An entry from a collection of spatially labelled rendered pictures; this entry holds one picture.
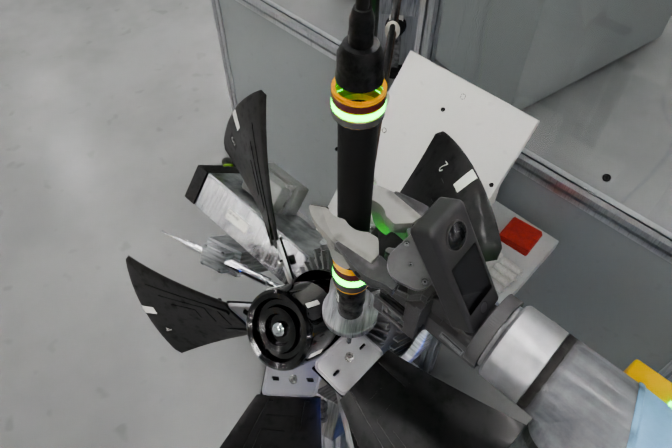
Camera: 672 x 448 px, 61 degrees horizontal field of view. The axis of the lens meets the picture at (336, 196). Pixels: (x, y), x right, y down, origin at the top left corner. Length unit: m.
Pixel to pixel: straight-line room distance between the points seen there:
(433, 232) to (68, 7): 3.71
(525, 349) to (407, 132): 0.61
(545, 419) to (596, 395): 0.05
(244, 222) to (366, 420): 0.44
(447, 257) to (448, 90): 0.58
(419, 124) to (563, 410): 0.63
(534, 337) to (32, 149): 2.82
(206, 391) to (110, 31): 2.30
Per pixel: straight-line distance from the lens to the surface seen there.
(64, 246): 2.65
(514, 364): 0.50
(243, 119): 0.91
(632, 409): 0.50
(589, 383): 0.50
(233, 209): 1.10
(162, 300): 1.06
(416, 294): 0.51
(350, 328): 0.71
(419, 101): 1.03
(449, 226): 0.45
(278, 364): 0.86
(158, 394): 2.20
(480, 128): 0.98
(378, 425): 0.84
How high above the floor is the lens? 1.98
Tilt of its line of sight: 51 degrees down
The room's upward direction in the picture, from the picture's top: straight up
